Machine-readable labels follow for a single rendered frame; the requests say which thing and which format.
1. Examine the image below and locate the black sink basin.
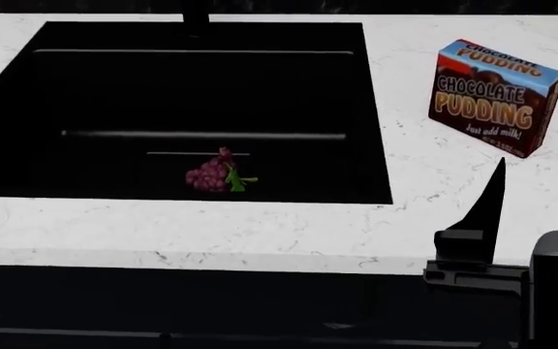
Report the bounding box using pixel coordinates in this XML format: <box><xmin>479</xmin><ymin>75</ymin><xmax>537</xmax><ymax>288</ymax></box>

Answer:
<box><xmin>0</xmin><ymin>20</ymin><xmax>394</xmax><ymax>206</ymax></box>

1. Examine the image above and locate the purple grape bunch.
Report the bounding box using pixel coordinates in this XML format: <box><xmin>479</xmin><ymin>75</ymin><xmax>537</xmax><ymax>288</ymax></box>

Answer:
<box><xmin>184</xmin><ymin>145</ymin><xmax>260</xmax><ymax>194</ymax></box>

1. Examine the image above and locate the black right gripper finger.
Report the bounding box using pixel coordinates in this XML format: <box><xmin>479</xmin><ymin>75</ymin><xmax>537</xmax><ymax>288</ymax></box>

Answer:
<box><xmin>433</xmin><ymin>156</ymin><xmax>508</xmax><ymax>265</ymax></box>

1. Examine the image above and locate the chocolate pudding box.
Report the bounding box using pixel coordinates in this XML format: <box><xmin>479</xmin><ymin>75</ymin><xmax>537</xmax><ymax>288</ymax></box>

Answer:
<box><xmin>427</xmin><ymin>38</ymin><xmax>558</xmax><ymax>160</ymax></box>

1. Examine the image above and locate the black sink faucet spout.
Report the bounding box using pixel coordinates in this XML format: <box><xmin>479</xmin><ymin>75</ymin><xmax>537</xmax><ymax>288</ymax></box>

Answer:
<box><xmin>177</xmin><ymin>0</ymin><xmax>212</xmax><ymax>39</ymax></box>

